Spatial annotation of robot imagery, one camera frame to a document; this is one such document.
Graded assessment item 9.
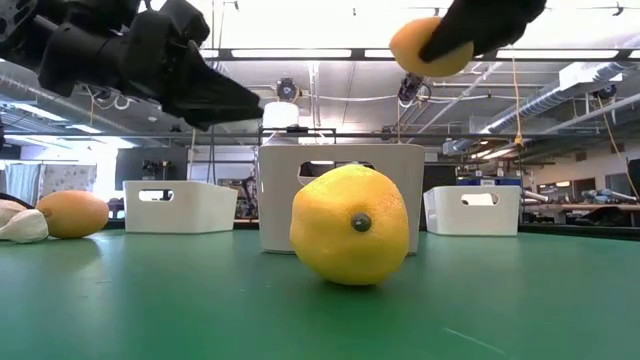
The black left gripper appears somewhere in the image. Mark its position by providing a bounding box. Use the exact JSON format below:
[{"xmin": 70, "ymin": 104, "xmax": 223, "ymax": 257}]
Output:
[{"xmin": 39, "ymin": 0, "xmax": 265, "ymax": 133}]

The yellow lemon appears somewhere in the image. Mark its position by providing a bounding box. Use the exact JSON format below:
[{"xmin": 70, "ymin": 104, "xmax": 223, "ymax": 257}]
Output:
[
  {"xmin": 388, "ymin": 16, "xmax": 475, "ymax": 79},
  {"xmin": 288, "ymin": 163, "xmax": 411, "ymax": 287}
]

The orange fruit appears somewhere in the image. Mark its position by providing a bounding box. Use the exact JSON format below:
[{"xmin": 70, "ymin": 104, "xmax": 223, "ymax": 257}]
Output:
[{"xmin": 35, "ymin": 189, "xmax": 110, "ymax": 240}]

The white cylindrical lamp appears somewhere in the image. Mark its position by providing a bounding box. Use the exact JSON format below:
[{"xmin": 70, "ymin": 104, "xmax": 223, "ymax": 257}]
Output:
[{"xmin": 262, "ymin": 101, "xmax": 300, "ymax": 129}]

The small white plastic basket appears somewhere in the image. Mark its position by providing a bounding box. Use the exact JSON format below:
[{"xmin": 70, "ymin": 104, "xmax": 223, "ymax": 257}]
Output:
[
  {"xmin": 123, "ymin": 179, "xmax": 239, "ymax": 235},
  {"xmin": 422, "ymin": 185, "xmax": 522, "ymax": 237}
]

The large white plastic basket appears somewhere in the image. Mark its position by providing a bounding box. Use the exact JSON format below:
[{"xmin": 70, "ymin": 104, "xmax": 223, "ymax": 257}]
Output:
[{"xmin": 257, "ymin": 143, "xmax": 426, "ymax": 256}]

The black beam with lights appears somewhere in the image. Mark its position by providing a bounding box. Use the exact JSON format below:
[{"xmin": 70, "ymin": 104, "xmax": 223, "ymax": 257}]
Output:
[{"xmin": 199, "ymin": 47, "xmax": 640, "ymax": 63}]

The white patterned curtain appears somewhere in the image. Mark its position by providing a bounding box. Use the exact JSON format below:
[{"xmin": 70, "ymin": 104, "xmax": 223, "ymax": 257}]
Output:
[{"xmin": 0, "ymin": 162, "xmax": 99, "ymax": 202}]

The blue box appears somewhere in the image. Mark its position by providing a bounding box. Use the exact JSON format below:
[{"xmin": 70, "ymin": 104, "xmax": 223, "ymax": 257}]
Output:
[{"xmin": 455, "ymin": 177, "xmax": 521, "ymax": 188}]

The black screen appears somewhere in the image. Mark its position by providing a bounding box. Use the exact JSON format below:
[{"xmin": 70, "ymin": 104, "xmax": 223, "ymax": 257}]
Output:
[{"xmin": 422, "ymin": 163, "xmax": 458, "ymax": 207}]

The background workbench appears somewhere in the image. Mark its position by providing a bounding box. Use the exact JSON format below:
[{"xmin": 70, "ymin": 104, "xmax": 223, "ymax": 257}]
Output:
[{"xmin": 519, "ymin": 187, "xmax": 640, "ymax": 226}]

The black horizontal frame rail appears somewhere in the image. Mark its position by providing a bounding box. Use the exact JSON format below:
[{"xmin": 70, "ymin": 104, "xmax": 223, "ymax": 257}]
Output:
[{"xmin": 0, "ymin": 130, "xmax": 640, "ymax": 141}]

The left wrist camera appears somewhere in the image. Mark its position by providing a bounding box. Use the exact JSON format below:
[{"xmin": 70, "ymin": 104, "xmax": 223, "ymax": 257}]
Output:
[{"xmin": 159, "ymin": 0, "xmax": 211, "ymax": 47}]

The hanging yellow cord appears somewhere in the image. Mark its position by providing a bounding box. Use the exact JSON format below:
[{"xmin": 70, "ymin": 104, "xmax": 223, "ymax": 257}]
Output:
[
  {"xmin": 595, "ymin": 94, "xmax": 640, "ymax": 199},
  {"xmin": 508, "ymin": 54, "xmax": 525, "ymax": 149}
]

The black ceiling cord reel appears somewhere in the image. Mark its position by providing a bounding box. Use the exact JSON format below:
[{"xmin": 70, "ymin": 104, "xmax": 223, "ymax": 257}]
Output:
[
  {"xmin": 397, "ymin": 72, "xmax": 426, "ymax": 104},
  {"xmin": 276, "ymin": 77, "xmax": 301, "ymax": 104}
]

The silver ventilation duct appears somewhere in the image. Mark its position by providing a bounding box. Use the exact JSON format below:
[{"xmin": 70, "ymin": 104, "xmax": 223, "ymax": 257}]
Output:
[{"xmin": 482, "ymin": 62, "xmax": 626, "ymax": 135}]

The black wall panel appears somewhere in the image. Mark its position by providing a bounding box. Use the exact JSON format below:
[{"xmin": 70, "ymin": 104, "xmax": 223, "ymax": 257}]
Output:
[{"xmin": 114, "ymin": 146, "xmax": 189, "ymax": 192}]

